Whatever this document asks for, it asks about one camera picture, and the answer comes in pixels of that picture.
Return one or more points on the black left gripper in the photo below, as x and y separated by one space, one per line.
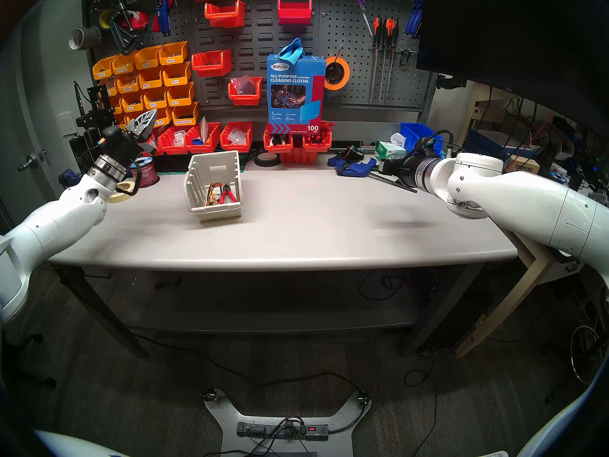
119 146

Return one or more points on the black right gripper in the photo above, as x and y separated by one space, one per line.
404 173

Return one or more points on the beige plastic storage bin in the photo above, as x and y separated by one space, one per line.
214 168

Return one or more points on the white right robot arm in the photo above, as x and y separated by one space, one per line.
523 203

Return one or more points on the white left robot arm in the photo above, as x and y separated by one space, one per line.
57 223

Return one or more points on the green white Kimtech wipes box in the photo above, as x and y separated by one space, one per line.
385 151

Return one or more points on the brown cardboard box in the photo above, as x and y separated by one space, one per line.
523 164

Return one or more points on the blue cleaning cloths box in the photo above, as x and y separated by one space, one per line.
295 108

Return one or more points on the yellow bin labelled M2.5-5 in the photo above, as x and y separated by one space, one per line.
164 118

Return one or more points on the yellow bin labelled M3-8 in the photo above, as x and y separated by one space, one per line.
155 101

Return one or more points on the yellow bin labelled M3-12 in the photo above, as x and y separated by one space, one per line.
132 104

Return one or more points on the clear plastic parts bag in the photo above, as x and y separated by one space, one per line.
243 84
236 135
178 138

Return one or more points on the yellow plastic parts bin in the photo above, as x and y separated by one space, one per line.
110 89
118 106

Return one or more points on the blue plastic bin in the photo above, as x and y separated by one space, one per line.
411 134

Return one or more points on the yellow bin labelled M4 HEX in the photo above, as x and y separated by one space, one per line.
184 119

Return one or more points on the yellow bin labelled M3-6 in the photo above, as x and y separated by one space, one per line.
180 99

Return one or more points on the yellow bin labelled M4X4X6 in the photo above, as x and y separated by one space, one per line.
128 87

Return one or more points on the plain blue bar clamp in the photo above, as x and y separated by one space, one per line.
357 168

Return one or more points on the green cutting mat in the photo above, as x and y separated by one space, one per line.
171 173

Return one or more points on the yellow bin labelled M4-6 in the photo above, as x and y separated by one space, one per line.
151 82

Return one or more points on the black metal stand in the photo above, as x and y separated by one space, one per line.
95 113

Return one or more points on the black circuit board device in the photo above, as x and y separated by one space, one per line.
351 154

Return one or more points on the white paper packet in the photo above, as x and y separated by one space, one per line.
203 127

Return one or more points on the yellow bin labelled M3-4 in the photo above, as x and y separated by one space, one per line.
176 78

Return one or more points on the yellow bin labelled M3X5 BAG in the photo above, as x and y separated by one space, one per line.
123 68

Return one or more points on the beige masking tape roll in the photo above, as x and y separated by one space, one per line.
121 198

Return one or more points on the yellow bin labelled M3X5X4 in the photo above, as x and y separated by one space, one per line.
103 73

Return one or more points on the black soldering iron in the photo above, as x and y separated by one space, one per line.
80 101

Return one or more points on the yellow bin labelled M3X6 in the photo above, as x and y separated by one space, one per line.
172 57

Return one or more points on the dark blue equipment case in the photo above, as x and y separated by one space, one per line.
485 144

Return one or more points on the blue bench vise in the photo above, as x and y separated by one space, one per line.
69 179

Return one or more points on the orange black safety glasses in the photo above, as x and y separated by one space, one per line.
213 194

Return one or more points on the grey C-clamp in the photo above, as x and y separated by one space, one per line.
124 42

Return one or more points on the grey perforated pegboard panel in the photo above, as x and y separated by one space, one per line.
342 27
183 27

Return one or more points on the red tape roll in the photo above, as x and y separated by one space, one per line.
142 20

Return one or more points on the orange tape roll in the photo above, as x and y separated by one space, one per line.
346 75

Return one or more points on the black tape roll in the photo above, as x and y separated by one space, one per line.
259 162

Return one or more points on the yellow tape roll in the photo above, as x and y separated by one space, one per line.
103 19

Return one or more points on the orange black screwdriver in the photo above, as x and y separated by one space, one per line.
394 34
387 32

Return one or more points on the dark louvered bin panel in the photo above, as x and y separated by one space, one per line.
259 46

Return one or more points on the blue spring clamps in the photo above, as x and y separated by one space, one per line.
415 18

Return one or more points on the blue microfiber cloth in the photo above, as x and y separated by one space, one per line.
291 51

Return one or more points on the beige wooden side table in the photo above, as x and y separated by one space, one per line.
499 308

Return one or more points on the black monitor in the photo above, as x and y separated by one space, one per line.
514 42

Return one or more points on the black power strip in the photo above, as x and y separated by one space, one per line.
271 431

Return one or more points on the white light switch plate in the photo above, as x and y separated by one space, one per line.
64 124

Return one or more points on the silver duct tape roll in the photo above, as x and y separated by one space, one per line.
88 37

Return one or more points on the grey workbench frame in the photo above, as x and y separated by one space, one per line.
266 320

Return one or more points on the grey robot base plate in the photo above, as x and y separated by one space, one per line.
223 420

